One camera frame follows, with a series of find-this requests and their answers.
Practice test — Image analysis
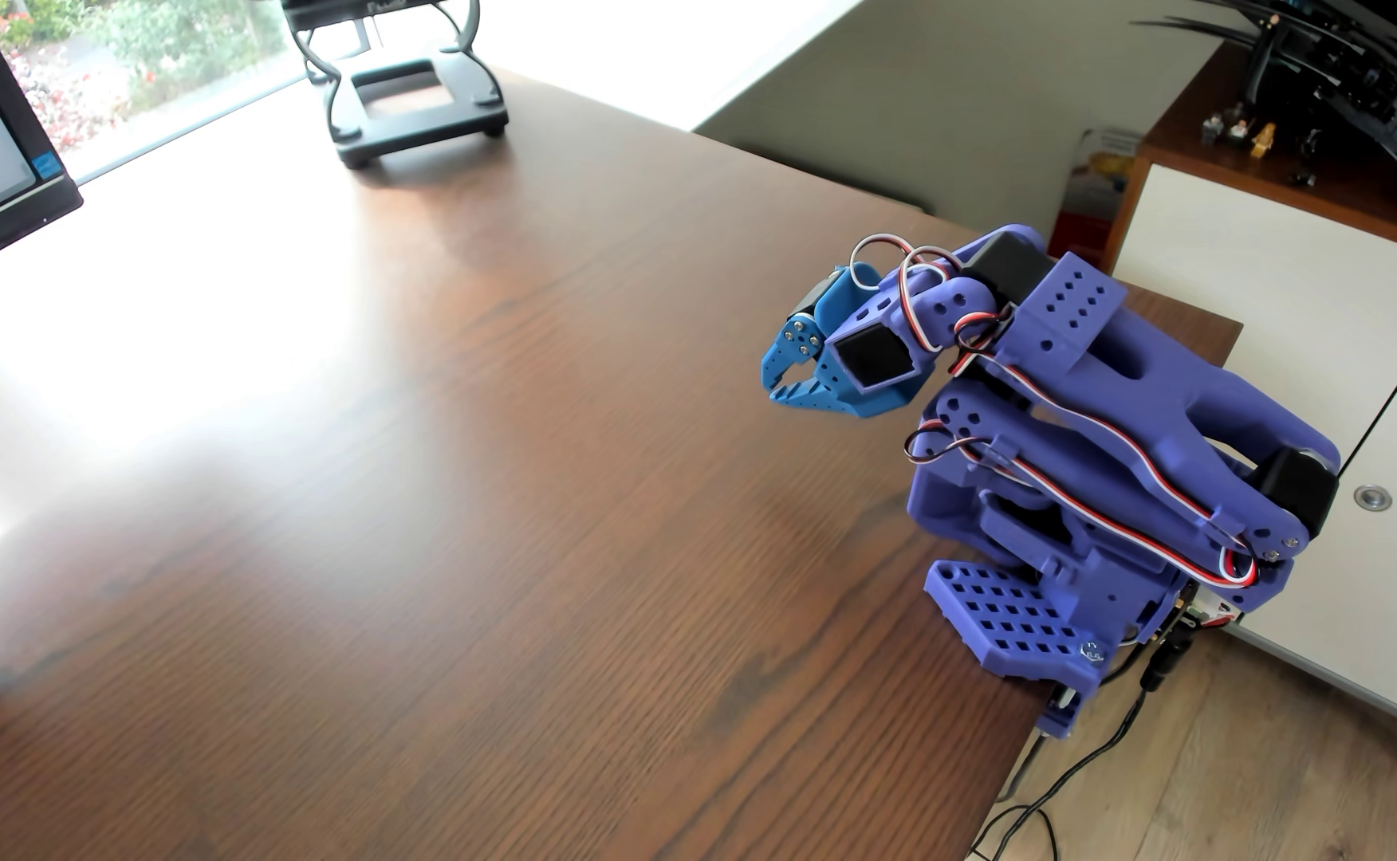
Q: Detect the black power cable with plug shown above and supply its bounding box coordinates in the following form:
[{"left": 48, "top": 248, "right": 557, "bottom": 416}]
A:
[{"left": 967, "top": 627, "right": 1196, "bottom": 861}]

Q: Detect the purple robot base with grid plate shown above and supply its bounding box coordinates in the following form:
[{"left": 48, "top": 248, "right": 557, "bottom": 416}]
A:
[{"left": 923, "top": 526, "right": 1208, "bottom": 737}]

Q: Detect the white cabinet with wooden top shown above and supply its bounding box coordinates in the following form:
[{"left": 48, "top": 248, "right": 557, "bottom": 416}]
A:
[{"left": 1099, "top": 41, "right": 1397, "bottom": 779}]

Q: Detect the red white black upper-arm cable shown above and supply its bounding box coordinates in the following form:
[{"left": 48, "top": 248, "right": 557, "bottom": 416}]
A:
[{"left": 904, "top": 421, "right": 1250, "bottom": 590}]

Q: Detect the black laptop stand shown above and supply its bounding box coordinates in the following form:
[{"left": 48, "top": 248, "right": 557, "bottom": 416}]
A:
[{"left": 280, "top": 0, "right": 511, "bottom": 170}]

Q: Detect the small controller circuit board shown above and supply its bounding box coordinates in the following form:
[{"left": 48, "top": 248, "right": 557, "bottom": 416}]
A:
[{"left": 1177, "top": 584, "right": 1246, "bottom": 631}]

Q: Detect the thin black cable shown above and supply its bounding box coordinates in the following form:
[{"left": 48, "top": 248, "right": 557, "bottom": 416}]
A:
[{"left": 991, "top": 732, "right": 1061, "bottom": 861}]

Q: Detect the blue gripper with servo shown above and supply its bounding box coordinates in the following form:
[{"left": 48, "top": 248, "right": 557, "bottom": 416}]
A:
[{"left": 761, "top": 265, "right": 951, "bottom": 420}]

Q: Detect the red white black wrist cable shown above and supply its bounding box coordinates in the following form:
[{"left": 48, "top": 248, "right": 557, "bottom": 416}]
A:
[{"left": 848, "top": 233, "right": 1005, "bottom": 360}]

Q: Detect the red white black forearm cable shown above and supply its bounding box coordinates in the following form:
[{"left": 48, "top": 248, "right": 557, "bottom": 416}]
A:
[{"left": 950, "top": 347, "right": 1262, "bottom": 588}]

